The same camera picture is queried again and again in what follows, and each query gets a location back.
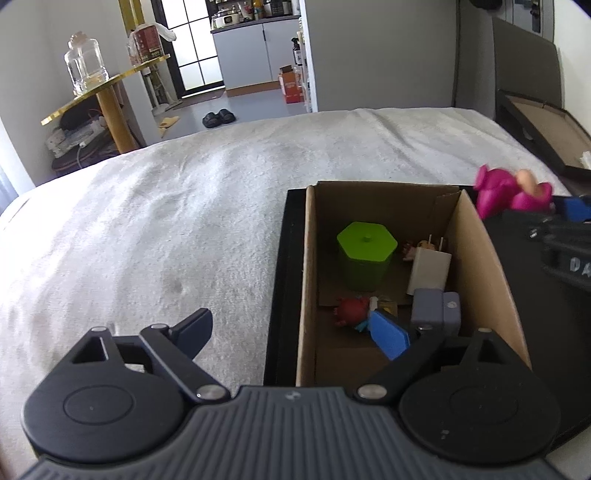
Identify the white charger plug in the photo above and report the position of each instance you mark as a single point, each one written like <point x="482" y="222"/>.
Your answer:
<point x="429" y="274"/>

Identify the gold metal post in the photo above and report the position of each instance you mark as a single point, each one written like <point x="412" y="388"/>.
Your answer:
<point x="131" y="14"/>

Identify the clear glass jar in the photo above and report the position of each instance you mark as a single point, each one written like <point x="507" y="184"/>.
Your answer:
<point x="87" y="64"/>

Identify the red and blue toy figure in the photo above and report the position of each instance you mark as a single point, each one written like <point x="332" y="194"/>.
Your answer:
<point x="351" y="311"/>

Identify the black shallow tray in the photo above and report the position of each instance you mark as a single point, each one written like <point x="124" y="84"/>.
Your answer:
<point x="549" y="332"/>

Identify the dark door mat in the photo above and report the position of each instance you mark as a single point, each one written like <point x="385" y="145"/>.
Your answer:
<point x="201" y="99"/>

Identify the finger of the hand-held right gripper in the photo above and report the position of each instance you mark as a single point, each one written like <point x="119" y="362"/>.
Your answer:
<point x="575" y="210"/>
<point x="563" y="230"/>

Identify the orange carton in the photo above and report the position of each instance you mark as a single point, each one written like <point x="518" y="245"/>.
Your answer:
<point x="292" y="87"/>

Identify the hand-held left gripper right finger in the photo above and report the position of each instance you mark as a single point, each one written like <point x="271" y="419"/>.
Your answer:
<point x="390" y="334"/>

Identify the white rice cooker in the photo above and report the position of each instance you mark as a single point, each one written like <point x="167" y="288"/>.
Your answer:
<point x="225" y="19"/>

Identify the magenta toy figure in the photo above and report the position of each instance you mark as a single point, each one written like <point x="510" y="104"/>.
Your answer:
<point x="498" y="194"/>

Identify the white floor stand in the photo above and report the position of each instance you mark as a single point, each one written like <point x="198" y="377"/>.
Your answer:
<point x="161" y="92"/>

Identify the beige block toy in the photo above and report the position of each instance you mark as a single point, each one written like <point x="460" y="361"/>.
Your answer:
<point x="383" y="308"/>

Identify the black box with cardboard liner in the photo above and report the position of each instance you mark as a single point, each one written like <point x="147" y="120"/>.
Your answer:
<point x="549" y="124"/>

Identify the black slipper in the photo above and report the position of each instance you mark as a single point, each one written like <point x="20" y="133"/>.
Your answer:
<point x="227" y="115"/>
<point x="211" y="120"/>

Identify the yellow slipper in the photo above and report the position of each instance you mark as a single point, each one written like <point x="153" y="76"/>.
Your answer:
<point x="168" y="122"/>

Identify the white crumpled paper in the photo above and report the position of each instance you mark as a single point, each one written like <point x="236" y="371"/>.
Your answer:
<point x="585" y="160"/>

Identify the grey padded headboard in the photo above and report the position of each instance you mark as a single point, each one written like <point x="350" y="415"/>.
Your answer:
<point x="521" y="64"/>

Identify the brown cardboard box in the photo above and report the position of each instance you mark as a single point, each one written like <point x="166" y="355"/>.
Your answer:
<point x="485" y="277"/>

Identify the white power strip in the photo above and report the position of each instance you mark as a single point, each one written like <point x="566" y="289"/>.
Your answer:
<point x="69" y="138"/>

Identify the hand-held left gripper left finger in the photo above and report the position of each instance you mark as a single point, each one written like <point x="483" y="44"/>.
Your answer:
<point x="194" y="330"/>

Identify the black spray bottle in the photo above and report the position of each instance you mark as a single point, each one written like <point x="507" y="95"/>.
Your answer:
<point x="297" y="51"/>

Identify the black framed glass door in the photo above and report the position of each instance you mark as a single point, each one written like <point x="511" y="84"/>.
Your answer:
<point x="198" y="50"/>

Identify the white kitchen cabinet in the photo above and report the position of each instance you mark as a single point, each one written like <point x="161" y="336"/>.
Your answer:
<point x="254" y="55"/>

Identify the grey rectangular case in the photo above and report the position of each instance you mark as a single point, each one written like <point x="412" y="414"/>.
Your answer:
<point x="434" y="309"/>

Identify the gold round side table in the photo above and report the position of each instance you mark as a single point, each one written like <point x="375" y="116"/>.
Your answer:
<point x="113" y="106"/>

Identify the white blanket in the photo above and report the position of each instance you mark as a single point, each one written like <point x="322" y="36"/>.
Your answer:
<point x="161" y="221"/>

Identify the red labelled bottle in bag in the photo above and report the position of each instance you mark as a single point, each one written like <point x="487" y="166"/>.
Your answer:
<point x="147" y="42"/>

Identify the green hexagonal lidded container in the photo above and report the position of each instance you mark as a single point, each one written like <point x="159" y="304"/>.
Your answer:
<point x="364" y="258"/>

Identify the brown-haired toy figure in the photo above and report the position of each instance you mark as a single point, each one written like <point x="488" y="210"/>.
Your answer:
<point x="413" y="251"/>

